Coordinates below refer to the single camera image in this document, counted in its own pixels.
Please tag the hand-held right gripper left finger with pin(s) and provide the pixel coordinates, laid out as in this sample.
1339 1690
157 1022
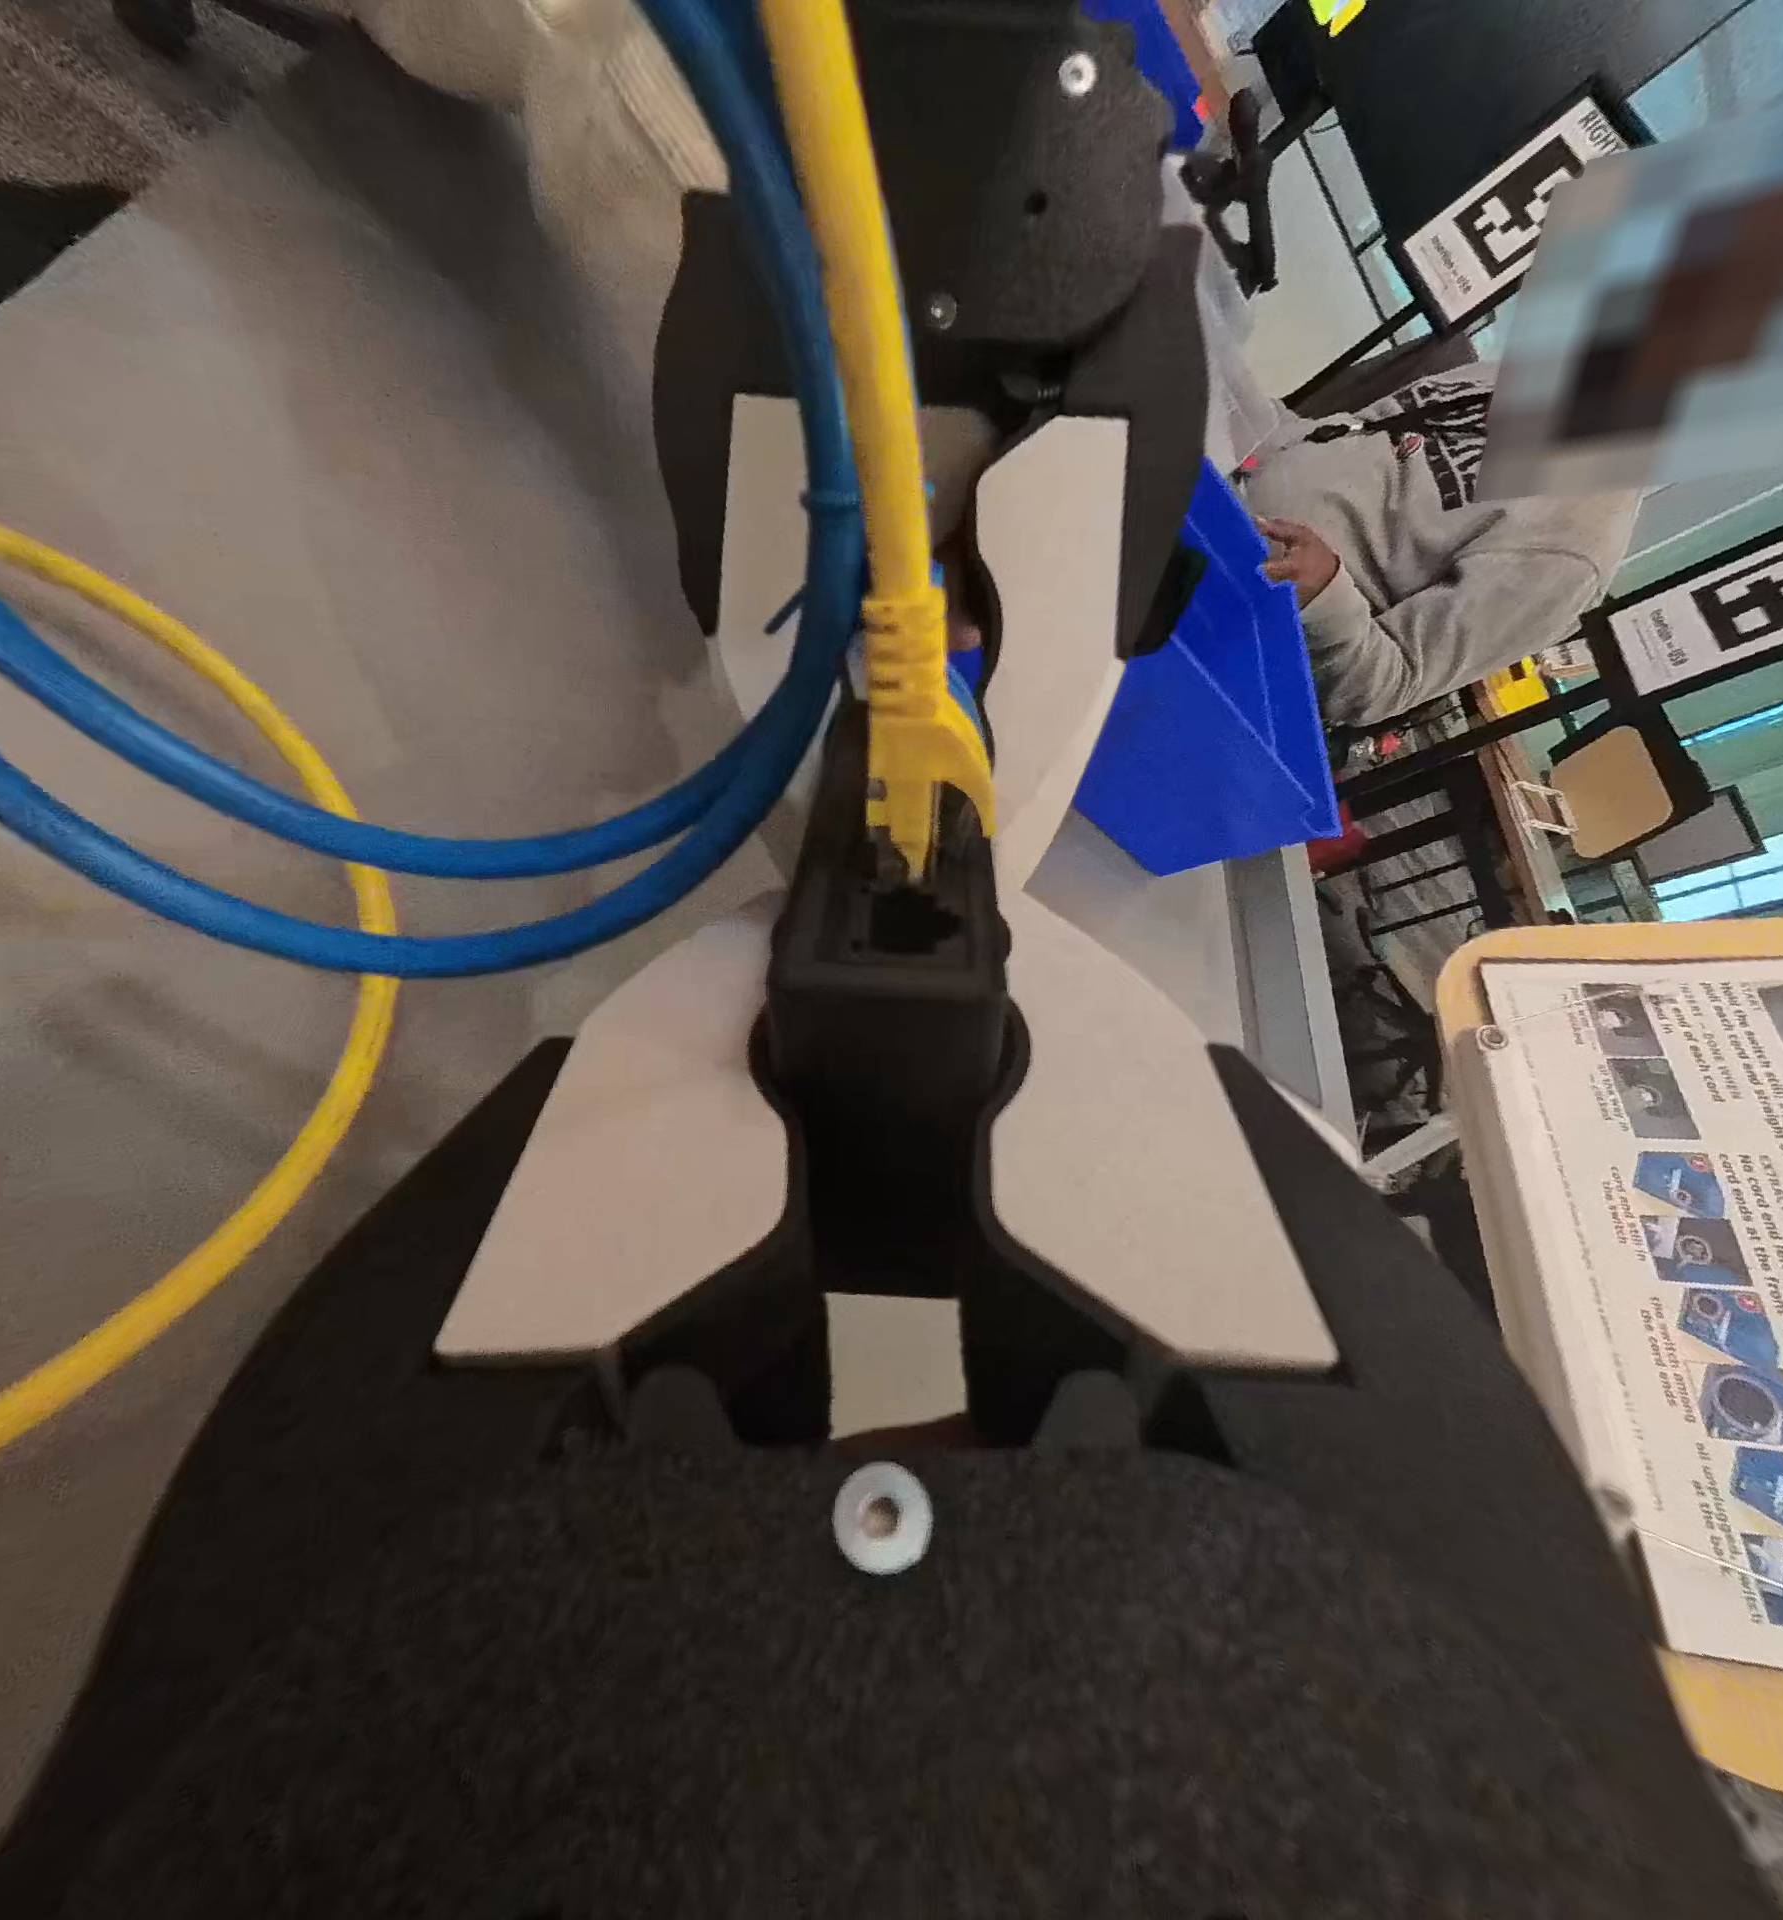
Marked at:
635 1199

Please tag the black-framed tag sign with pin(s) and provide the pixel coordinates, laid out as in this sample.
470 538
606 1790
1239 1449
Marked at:
1506 224
1760 599

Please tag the blue plastic bin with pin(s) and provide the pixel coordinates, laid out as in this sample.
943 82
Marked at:
1220 719

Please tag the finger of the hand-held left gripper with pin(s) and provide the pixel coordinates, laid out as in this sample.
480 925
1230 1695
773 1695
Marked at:
770 450
1065 599

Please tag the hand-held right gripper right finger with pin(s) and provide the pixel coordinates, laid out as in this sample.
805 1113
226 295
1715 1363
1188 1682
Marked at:
1147 1199

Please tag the black network switch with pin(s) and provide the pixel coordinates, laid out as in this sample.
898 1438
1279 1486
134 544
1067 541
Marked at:
891 1109

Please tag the tan padded chair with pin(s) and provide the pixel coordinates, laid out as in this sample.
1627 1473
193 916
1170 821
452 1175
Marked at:
1610 794

